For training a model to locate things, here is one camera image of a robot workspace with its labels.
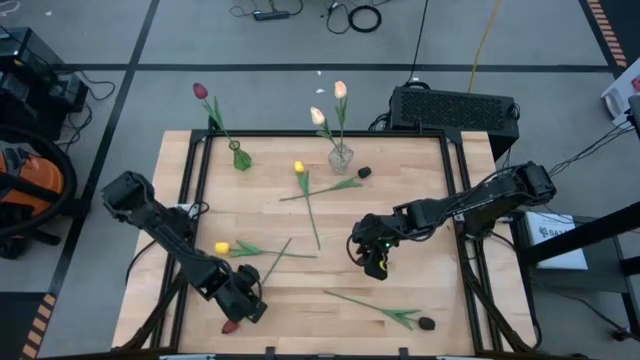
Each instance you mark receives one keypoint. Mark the orange shop vacuum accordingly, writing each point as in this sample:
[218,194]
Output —
[35,175]

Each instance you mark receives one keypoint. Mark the black equipment case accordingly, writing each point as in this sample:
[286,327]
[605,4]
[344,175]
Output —
[25,55]

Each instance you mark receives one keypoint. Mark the yellow artificial tulip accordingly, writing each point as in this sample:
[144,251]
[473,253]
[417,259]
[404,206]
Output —
[299,167]
[222,247]

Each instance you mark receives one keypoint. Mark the silver arm base bracket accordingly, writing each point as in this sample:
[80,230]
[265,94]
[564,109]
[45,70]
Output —
[184,206]
[458,218]

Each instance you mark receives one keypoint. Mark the small black equipment box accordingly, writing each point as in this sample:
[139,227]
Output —
[70,92]

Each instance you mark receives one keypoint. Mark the white device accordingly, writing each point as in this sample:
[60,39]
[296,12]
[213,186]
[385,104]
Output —
[617,95]

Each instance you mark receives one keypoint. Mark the black metal cart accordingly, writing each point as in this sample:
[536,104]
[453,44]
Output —
[600,229]

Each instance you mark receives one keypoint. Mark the dark red artificial tulip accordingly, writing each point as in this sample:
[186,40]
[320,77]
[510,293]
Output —
[230,328]
[200,91]

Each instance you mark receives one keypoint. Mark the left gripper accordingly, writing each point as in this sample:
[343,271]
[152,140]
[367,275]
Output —
[242,295]

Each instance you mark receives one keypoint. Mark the orange vacuum cleaner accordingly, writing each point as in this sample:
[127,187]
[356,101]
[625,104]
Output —
[72,175]

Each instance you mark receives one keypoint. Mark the black power strip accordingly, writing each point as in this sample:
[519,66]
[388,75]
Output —
[270,15]

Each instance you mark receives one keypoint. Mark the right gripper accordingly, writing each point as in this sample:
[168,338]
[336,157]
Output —
[375,232]

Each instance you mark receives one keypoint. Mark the green glass vase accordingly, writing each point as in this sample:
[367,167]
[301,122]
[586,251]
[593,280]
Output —
[242,161]

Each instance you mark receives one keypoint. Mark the black artificial tulip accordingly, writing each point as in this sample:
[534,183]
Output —
[426,323]
[364,172]

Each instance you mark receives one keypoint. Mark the peach artificial tulip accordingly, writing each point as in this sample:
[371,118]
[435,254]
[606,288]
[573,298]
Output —
[340,90]

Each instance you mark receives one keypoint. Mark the black perforated computer case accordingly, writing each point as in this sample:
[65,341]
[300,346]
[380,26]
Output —
[450,110]

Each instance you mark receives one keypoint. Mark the clear glass vase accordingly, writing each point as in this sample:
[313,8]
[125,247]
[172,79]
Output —
[341,162]

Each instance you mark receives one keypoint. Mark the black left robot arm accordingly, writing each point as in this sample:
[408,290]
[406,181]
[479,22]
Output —
[165,227]

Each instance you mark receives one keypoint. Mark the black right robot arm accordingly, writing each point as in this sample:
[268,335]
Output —
[475,197]

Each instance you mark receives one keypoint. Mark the white printed paper sheet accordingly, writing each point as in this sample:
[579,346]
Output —
[570,261]

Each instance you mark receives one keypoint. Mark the cream artificial tulip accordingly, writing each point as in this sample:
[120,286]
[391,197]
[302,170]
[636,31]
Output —
[317,116]

